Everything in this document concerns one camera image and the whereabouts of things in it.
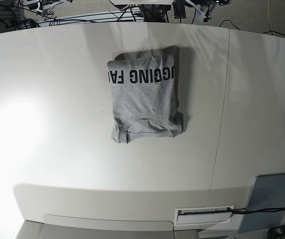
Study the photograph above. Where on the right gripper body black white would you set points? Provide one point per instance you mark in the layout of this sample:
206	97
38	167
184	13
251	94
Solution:
46	5

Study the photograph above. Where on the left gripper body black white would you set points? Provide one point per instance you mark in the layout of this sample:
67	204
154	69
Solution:
205	6

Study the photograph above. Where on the grey T-shirt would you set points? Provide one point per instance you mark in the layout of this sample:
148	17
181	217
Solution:
144	96

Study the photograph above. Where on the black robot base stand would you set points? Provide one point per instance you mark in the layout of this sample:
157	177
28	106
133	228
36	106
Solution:
155	12

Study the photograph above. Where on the blue-grey tablet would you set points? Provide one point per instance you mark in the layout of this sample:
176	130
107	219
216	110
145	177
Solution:
268	192

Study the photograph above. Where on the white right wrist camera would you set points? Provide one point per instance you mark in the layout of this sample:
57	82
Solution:
40	12

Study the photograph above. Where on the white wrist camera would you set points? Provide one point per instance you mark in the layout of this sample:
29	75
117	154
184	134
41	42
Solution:
203	17
40	12

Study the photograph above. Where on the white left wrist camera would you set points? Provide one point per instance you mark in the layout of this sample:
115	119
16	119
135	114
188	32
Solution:
203	17

